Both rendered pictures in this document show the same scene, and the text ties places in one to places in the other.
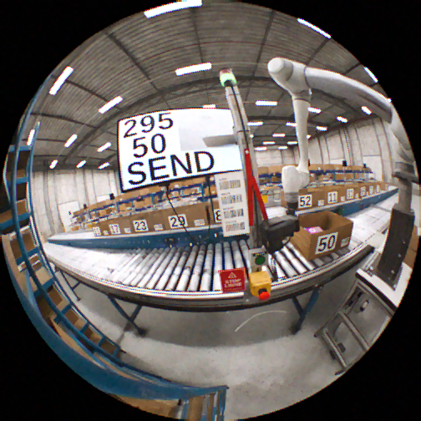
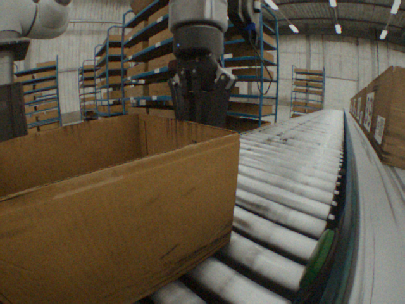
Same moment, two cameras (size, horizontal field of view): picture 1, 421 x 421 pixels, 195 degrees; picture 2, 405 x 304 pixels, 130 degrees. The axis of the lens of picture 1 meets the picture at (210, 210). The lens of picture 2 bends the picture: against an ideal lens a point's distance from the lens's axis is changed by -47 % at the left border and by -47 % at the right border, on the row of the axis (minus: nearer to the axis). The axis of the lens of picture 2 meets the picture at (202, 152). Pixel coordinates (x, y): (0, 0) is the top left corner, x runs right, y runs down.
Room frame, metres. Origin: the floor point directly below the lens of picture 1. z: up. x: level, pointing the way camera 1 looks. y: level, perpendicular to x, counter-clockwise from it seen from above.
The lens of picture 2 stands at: (0.80, -0.71, 0.96)
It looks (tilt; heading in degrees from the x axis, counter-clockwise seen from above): 19 degrees down; 128
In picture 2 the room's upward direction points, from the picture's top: straight up
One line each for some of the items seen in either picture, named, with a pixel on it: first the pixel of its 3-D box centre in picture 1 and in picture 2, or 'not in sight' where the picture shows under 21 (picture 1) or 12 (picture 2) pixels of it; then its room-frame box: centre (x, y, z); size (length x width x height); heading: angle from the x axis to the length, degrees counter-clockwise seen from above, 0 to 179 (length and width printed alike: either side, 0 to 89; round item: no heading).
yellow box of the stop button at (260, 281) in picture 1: (269, 283); not in sight; (0.31, -0.17, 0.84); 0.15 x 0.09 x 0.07; 84
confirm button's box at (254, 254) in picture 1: (259, 258); not in sight; (0.34, -0.14, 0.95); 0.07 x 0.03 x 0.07; 84
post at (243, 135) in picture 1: (255, 212); not in sight; (0.37, -0.14, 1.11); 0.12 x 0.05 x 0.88; 84
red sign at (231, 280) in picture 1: (240, 280); not in sight; (0.35, -0.07, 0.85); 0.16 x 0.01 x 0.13; 84
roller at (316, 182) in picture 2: (248, 259); (262, 169); (0.64, -0.19, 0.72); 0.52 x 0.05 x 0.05; 174
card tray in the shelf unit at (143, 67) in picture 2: not in sight; (148, 71); (-0.70, 0.34, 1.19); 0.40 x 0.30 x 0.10; 174
